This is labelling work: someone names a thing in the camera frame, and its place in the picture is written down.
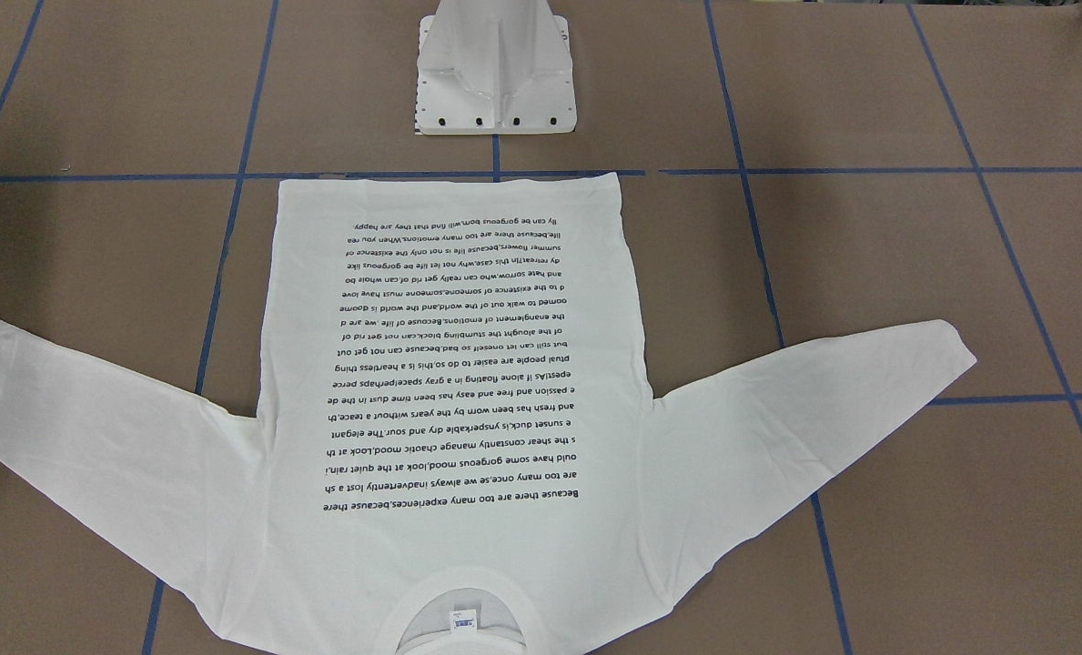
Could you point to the white long-sleeve printed shirt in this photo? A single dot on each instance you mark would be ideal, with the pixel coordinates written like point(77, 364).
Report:
point(456, 448)

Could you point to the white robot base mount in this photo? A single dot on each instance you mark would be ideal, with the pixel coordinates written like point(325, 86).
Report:
point(494, 67)

